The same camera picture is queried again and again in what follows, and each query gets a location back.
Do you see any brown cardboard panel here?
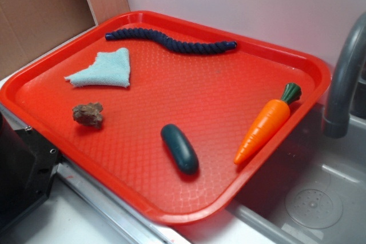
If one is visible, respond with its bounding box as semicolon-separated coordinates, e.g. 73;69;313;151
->
1;0;130;78

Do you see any grey faucet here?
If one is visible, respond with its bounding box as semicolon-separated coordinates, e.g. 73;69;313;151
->
321;13;365;138

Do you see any red plastic tray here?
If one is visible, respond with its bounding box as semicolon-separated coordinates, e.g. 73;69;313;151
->
1;11;331;225

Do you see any light blue cloth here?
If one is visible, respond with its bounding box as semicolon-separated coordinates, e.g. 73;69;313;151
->
64;47;131;88

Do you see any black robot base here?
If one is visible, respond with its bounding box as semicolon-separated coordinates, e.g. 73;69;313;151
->
1;115;61;234

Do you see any grey sink basin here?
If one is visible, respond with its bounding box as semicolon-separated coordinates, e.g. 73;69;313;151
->
228;107;365;243

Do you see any dark blue rope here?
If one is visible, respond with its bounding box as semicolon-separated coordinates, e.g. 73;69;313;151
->
105;27;238;54

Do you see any dark green plastic pickle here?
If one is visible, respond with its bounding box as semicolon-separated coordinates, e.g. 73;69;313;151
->
161;124;199;175

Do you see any brown rock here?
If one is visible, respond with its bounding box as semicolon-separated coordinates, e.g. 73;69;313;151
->
72;102;104;129

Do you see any orange plastic carrot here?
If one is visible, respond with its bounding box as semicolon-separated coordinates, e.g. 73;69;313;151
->
233;83;302;165

